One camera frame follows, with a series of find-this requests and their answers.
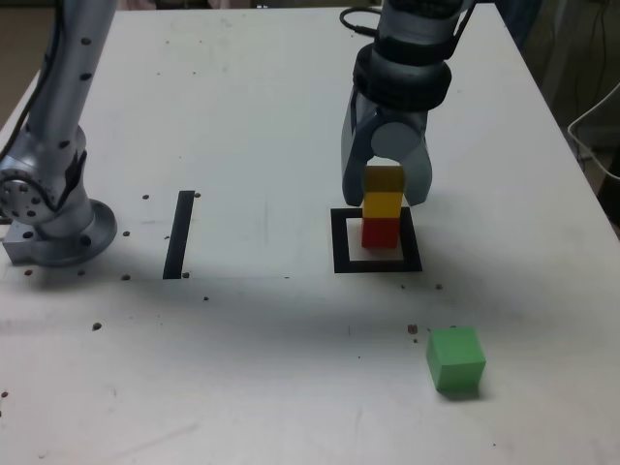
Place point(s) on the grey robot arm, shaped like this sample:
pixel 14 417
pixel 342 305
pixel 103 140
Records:
pixel 72 72

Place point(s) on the green cube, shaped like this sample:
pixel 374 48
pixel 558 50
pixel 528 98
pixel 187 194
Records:
pixel 457 363

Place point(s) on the red cube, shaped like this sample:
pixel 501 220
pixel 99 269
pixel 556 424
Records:
pixel 380 235

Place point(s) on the black tape strip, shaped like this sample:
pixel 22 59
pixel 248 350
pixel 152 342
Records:
pixel 178 232

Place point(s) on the black tape square outline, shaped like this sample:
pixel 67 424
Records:
pixel 339 252

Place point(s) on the yellow cube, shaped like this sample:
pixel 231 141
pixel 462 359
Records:
pixel 382 201

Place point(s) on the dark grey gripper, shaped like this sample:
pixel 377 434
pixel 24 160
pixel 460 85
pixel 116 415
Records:
pixel 402 82

